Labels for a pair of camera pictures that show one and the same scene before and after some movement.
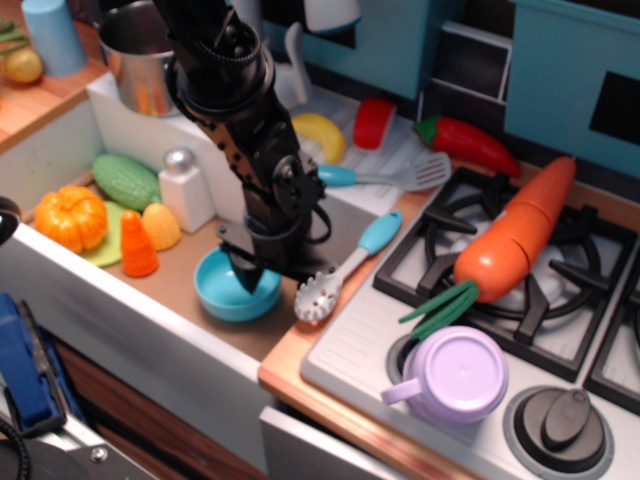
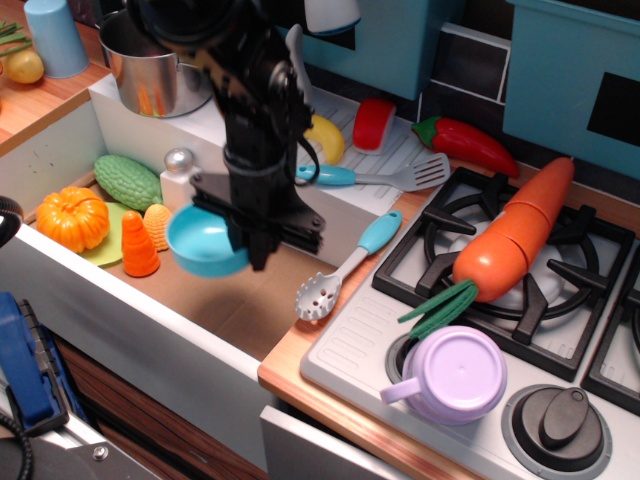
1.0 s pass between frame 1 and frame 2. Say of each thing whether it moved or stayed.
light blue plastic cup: stayed
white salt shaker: stayed
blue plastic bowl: moved
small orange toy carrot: stayed
